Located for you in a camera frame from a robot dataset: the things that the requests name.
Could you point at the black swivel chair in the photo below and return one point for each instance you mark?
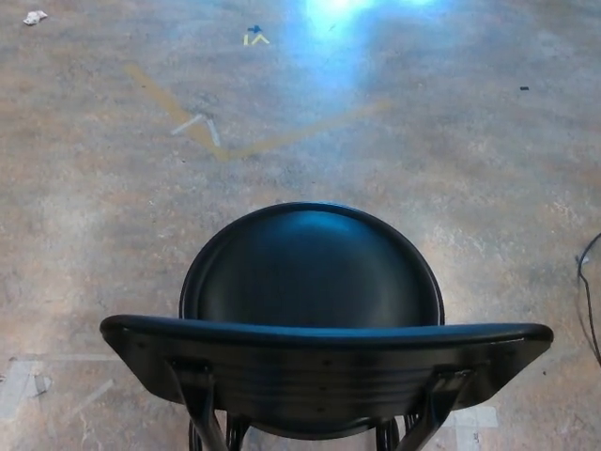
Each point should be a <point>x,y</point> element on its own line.
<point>310,282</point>

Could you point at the crumpled white paper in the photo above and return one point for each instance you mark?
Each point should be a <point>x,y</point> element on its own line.
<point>35,18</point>

